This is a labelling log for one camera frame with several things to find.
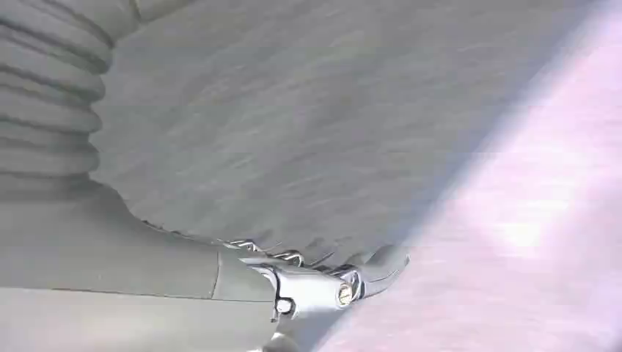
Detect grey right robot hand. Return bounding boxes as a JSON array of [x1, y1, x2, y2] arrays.
[[0, 180, 411, 352]]

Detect ribbed grey right arm sleeve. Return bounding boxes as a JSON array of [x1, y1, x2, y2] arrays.
[[0, 0, 194, 202]]

